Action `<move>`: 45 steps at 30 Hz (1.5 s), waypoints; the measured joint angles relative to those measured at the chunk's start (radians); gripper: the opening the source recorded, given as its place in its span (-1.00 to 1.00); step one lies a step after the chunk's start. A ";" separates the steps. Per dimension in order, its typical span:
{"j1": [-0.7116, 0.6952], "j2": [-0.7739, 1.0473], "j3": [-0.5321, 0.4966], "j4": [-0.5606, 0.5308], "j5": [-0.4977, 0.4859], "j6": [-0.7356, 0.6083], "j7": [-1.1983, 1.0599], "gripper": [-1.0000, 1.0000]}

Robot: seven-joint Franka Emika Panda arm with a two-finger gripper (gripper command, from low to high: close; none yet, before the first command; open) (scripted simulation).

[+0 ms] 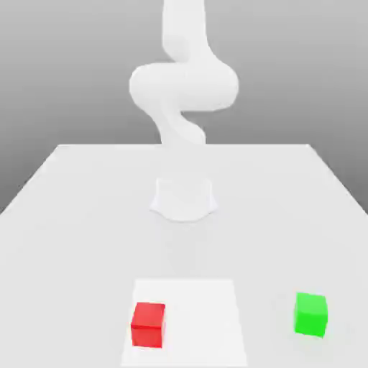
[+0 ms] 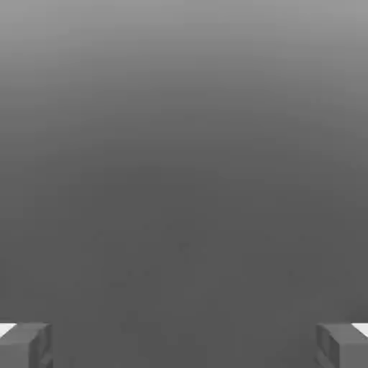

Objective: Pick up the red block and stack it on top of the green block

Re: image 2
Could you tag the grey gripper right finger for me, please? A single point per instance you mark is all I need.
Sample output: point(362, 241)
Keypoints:
point(349, 349)

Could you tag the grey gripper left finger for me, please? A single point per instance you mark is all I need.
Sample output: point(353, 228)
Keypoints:
point(20, 348)

